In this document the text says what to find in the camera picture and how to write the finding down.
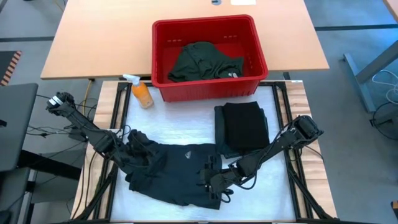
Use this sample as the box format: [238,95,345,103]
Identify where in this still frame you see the wooden desk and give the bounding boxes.
[384,0,398,21]
[40,0,330,81]

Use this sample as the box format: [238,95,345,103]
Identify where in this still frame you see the black t-shirt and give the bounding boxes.
[126,129,224,211]

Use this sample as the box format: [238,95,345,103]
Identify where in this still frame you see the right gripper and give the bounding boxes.
[198,154,242,200]

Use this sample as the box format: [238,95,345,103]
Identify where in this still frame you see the yellow cable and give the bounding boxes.
[81,79,95,121]

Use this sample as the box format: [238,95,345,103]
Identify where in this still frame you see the hazard-striped floor mat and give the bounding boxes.
[0,50,23,87]

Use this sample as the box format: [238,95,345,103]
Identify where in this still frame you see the red plastic bin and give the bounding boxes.
[151,14,269,103]

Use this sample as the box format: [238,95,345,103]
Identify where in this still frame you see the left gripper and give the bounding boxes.
[119,146,169,177]

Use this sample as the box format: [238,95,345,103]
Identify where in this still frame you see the white cables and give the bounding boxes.
[371,69,398,105]

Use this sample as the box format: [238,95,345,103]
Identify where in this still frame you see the dark green polo shirt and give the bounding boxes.
[167,41,245,83]

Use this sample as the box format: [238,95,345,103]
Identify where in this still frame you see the grey table leg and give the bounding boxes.
[343,39,398,113]

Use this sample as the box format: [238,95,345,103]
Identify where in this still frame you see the orange spray bottle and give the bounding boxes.
[122,73,155,110]

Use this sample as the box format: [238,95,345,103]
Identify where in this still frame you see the dark blue jeans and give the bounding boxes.
[213,105,272,159]

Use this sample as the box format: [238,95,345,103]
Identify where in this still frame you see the black aluminium table frame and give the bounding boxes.
[73,80,338,224]

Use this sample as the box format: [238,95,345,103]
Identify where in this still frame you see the black floor cables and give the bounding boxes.
[25,124,75,138]

